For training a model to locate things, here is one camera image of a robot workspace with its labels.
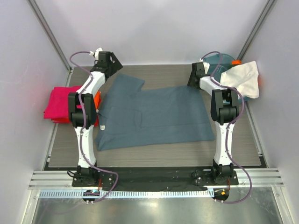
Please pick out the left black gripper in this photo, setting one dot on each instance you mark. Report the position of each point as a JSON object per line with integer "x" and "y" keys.
{"x": 116, "y": 66}

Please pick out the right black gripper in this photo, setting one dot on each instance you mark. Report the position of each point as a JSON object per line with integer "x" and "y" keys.
{"x": 193, "y": 78}

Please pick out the grey blue t shirt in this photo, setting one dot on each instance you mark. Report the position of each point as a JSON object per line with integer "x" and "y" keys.
{"x": 130, "y": 116}

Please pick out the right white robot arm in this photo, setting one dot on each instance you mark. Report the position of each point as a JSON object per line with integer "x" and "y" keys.
{"x": 223, "y": 110}

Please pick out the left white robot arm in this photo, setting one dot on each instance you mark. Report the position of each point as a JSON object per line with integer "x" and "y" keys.
{"x": 83, "y": 115}

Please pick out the teal plastic bin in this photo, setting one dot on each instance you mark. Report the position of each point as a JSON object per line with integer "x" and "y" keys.
{"x": 219, "y": 63}

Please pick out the folded orange t shirt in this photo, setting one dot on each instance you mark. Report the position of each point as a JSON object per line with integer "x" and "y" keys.
{"x": 97, "y": 100}

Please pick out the orange clamp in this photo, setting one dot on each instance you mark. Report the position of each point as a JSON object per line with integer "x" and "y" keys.
{"x": 236, "y": 62}

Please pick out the white t shirt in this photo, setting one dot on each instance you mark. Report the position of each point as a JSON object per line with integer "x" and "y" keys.
{"x": 244, "y": 78}

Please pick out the folded pink t shirt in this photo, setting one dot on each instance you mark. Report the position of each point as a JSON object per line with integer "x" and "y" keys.
{"x": 58, "y": 102}

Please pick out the folded red t shirt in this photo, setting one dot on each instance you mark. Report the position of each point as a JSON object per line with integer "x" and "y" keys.
{"x": 60, "y": 121}

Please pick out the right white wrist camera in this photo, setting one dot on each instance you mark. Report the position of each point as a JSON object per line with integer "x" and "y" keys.
{"x": 205, "y": 64}

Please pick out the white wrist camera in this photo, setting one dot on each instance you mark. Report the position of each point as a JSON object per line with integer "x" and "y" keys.
{"x": 205, "y": 64}
{"x": 96, "y": 53}

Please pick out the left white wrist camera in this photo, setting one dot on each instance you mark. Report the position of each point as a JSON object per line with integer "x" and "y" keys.
{"x": 96, "y": 53}

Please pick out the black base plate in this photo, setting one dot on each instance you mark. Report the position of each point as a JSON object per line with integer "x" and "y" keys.
{"x": 153, "y": 178}

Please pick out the left aluminium frame post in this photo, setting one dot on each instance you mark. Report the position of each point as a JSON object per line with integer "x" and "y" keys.
{"x": 45, "y": 26}

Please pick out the aluminium frame post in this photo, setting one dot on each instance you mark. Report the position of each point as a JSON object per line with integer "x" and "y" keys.
{"x": 269, "y": 5}
{"x": 45, "y": 26}

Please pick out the right aluminium frame post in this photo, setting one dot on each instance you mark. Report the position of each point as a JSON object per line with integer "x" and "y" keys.
{"x": 269, "y": 5}

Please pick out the slotted cable duct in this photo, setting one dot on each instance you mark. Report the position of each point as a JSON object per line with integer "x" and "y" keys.
{"x": 92, "y": 194}

